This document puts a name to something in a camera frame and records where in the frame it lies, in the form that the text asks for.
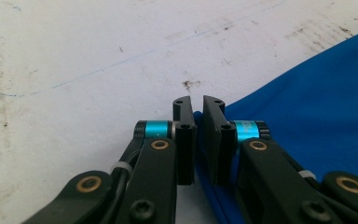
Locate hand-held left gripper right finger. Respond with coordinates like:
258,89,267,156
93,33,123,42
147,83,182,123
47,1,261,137
201,94,271,187

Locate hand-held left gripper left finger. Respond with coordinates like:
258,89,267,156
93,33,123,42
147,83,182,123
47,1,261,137
133,95,198,187

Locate blue printed t-shirt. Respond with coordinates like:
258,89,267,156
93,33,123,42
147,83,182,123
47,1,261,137
193,25,358,224

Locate white table mat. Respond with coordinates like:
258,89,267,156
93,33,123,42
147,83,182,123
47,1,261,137
0,0,358,224

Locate thin black finger cable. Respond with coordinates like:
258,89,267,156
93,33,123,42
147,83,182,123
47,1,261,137
279,148,324,191
99,148,138,224

